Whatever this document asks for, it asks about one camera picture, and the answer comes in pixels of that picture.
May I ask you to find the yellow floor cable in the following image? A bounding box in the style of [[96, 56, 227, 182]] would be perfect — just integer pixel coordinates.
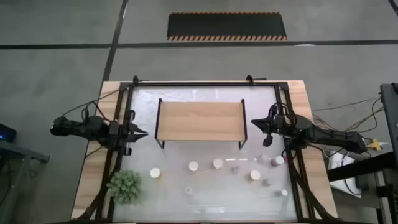
[[343, 107, 386, 132]]

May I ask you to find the purple medicine bottle white cap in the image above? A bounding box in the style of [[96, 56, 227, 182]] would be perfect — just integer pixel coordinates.
[[269, 155, 285, 168]]

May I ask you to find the black device blue light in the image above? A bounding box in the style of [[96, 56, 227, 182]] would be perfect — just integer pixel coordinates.
[[0, 123, 17, 144]]

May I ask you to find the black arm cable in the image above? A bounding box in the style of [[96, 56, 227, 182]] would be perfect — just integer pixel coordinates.
[[60, 88, 131, 118]]

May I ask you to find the grey metal side table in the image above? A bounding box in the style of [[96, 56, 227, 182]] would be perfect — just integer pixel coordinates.
[[0, 139, 50, 215]]

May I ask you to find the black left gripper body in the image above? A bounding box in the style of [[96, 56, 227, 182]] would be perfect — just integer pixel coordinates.
[[107, 109, 137, 156]]

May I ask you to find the black metal stand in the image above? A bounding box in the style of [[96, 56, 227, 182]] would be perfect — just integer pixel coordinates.
[[326, 151, 398, 224]]

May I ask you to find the white box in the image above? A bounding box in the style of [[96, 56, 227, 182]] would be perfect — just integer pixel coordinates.
[[328, 151, 363, 197]]

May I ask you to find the black hazard-striped floor mat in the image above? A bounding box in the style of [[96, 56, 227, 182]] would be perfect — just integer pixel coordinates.
[[167, 11, 288, 42]]

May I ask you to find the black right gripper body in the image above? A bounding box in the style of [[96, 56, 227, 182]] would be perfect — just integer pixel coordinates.
[[262, 104, 292, 147]]

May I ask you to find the black aluminium table frame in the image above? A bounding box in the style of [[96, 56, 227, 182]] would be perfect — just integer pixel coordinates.
[[74, 80, 333, 222]]

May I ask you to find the green artificial potted plant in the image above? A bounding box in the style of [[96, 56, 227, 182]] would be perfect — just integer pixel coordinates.
[[106, 169, 143, 206]]

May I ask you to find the wooden shelf black metal frame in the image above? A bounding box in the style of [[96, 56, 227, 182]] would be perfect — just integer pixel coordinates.
[[154, 98, 249, 151]]

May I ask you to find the black equipment rack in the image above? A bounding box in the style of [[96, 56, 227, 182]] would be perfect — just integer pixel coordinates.
[[379, 82, 398, 153]]

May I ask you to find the yellow power splitter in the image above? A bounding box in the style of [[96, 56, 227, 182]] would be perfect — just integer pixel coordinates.
[[366, 139, 382, 152]]

